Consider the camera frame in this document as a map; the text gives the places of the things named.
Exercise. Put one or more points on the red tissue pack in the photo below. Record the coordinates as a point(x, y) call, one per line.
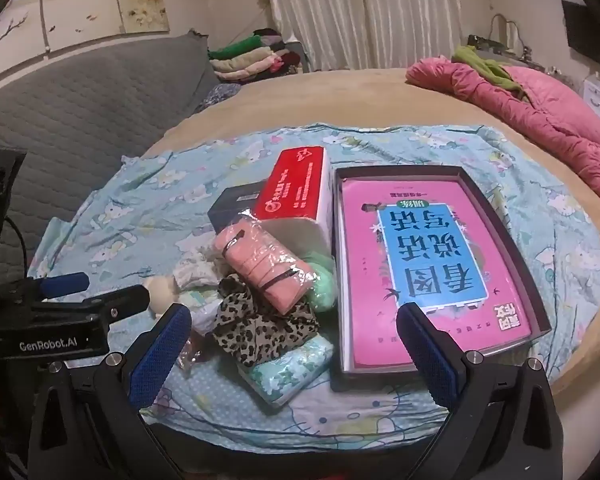
point(292, 185)

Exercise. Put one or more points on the painted wall panel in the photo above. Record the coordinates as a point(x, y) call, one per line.
point(80, 5)

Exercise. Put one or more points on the teal printed tissue packet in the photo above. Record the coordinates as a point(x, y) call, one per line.
point(285, 370)

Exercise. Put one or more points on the blue cartoon printed blanket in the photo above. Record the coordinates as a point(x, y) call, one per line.
point(130, 200)

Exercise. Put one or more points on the bed with beige sheet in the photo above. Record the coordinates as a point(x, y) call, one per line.
point(330, 95)

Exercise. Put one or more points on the white curtain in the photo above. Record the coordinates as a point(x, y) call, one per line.
point(360, 10)

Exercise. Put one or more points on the grey quilted cover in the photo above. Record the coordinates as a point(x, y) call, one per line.
point(80, 110)

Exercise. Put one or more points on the dark floral cloth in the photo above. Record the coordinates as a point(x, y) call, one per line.
point(220, 92)

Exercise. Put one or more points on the leopard print scrunchie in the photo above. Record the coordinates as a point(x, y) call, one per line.
point(260, 330)

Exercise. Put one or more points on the black box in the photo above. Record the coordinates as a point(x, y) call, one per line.
point(232, 205)

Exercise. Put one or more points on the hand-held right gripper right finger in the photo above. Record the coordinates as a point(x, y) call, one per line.
point(430, 360)

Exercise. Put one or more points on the white printed tissue packet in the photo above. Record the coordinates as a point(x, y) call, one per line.
point(200, 312)

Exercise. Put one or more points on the green egg sponge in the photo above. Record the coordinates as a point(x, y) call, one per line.
point(322, 285)

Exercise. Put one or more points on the pink packet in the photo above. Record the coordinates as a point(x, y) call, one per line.
point(260, 265)

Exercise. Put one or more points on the green garment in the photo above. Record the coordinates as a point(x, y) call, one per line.
point(485, 67)

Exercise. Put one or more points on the cluttered vanity table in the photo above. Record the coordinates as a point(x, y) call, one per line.
point(480, 42)

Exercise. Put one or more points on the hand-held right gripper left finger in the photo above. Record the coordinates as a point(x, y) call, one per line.
point(160, 357)

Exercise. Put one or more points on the beige plush bear toy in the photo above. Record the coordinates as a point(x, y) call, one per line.
point(162, 292)

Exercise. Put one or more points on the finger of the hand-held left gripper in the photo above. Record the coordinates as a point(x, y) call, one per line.
point(65, 284)
point(125, 302)

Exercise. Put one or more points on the pink quilt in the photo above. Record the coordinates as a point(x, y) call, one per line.
point(555, 125)

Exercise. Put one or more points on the white framed mirror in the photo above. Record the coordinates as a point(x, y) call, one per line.
point(505, 35)

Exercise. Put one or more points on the black wall television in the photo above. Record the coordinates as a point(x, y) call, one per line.
point(590, 30)

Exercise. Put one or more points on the stack of folded clothes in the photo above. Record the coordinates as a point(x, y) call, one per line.
point(245, 57)

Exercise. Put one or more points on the dark tray box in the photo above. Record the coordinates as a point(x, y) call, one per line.
point(509, 260)

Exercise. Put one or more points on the pink and blue book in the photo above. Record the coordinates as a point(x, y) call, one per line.
point(365, 280)

